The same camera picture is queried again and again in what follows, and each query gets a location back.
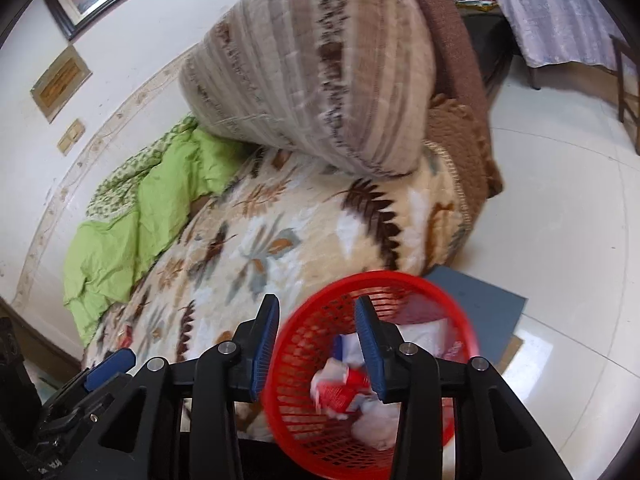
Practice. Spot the blue board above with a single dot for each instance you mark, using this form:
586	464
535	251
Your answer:
480	310

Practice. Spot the wooden chair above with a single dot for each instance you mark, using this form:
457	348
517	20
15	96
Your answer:
625	85

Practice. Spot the brown fringed bedspread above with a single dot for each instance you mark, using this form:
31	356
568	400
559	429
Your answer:
450	60

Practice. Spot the red cigarette pack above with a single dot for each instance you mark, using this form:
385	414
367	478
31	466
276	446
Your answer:
340	390

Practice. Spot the red plastic basket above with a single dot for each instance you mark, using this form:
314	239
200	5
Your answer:
300	435

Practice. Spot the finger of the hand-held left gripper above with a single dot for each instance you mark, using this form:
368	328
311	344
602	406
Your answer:
112	365

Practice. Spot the green quilt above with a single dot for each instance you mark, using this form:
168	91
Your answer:
130	225

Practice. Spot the dark cabinet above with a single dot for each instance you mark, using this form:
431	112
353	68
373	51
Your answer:
487	50

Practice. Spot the small white medicine box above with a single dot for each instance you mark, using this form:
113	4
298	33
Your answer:
345	346

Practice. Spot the striped brown cushion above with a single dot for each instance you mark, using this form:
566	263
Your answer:
310	60

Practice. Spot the leaf printed blanket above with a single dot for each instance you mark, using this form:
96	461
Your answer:
300	240

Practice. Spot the wall switch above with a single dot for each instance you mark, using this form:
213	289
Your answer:
71	136

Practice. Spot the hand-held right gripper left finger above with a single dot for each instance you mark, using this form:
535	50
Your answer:
262	355

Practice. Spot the wooden table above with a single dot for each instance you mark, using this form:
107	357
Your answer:
533	77

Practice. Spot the white crumpled sheet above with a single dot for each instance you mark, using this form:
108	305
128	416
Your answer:
425	335

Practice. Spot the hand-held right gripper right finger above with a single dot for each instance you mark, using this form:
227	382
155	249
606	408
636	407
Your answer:
372	355

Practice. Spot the small framed picture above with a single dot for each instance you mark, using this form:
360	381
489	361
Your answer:
60	82

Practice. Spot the cardboard piece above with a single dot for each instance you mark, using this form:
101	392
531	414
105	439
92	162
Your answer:
512	355

